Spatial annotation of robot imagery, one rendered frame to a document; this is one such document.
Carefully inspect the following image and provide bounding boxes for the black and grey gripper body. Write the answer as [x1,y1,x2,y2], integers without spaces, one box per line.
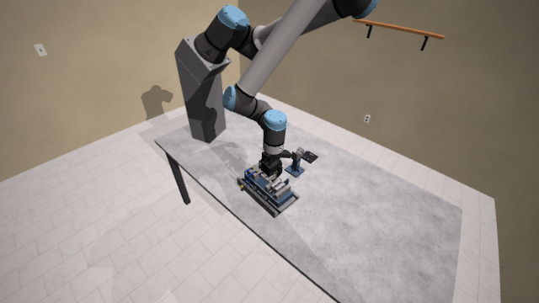
[259,151,282,177]

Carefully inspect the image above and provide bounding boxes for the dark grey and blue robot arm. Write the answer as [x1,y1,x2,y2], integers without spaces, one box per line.
[194,0,379,158]

